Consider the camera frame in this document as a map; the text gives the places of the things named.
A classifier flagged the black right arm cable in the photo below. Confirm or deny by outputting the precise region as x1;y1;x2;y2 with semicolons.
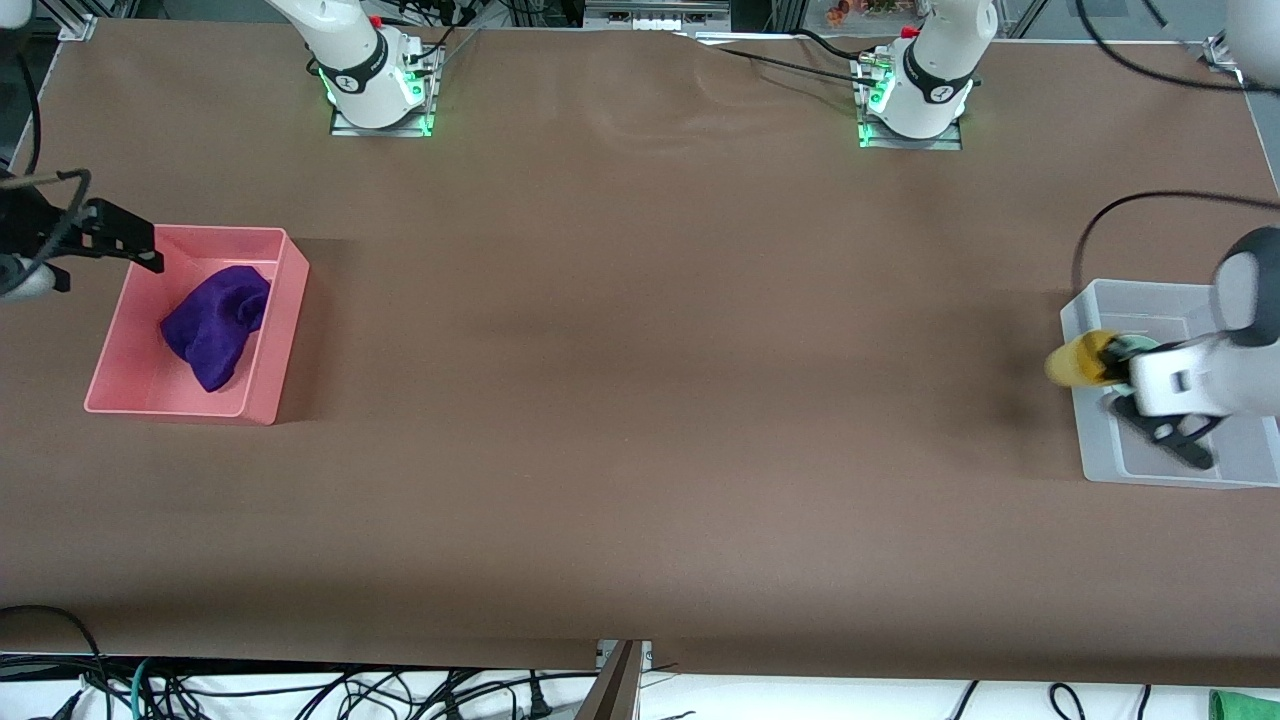
0;45;93;271

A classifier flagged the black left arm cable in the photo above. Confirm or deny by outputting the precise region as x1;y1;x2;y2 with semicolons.
1070;0;1280;293

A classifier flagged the colourful background object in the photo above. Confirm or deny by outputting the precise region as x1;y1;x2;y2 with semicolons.
824;0;903;27

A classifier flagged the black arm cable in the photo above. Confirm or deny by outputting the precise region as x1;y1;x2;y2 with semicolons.
0;45;93;271
1070;0;1280;293

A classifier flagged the pink plastic bin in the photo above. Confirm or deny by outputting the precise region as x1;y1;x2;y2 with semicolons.
83;225;311;426

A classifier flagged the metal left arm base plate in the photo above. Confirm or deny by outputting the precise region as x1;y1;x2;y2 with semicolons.
857;55;964;152

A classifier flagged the short black table cable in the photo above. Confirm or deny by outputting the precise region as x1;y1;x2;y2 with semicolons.
795;27;869;61

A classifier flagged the long black table cable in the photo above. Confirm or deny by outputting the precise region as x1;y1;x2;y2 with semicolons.
690;36;886;81

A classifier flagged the yellow cup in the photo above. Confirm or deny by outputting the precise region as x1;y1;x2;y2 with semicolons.
1044;329;1127;390

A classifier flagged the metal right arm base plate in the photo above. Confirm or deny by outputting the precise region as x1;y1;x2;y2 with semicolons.
329;50;442;139

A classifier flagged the purple cloth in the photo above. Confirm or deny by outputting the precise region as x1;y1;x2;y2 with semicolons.
160;264;273;393

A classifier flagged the black looped floor cable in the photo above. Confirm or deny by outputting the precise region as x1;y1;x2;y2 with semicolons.
0;604;109;720

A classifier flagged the grey cable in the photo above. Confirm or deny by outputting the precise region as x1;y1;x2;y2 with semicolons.
432;27;483;79

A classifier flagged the green cloth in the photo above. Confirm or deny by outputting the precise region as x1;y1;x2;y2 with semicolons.
1208;688;1280;720

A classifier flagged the translucent white plastic bin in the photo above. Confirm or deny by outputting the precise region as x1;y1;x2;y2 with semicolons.
1060;278;1280;491

